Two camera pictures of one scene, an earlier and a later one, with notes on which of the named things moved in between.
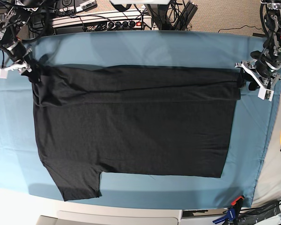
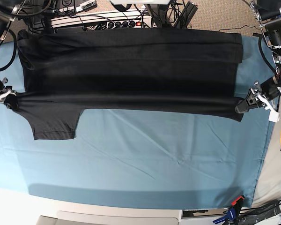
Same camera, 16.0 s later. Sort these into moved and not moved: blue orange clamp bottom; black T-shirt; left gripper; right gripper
Moved: right gripper; black T-shirt; left gripper
Not moved: blue orange clamp bottom
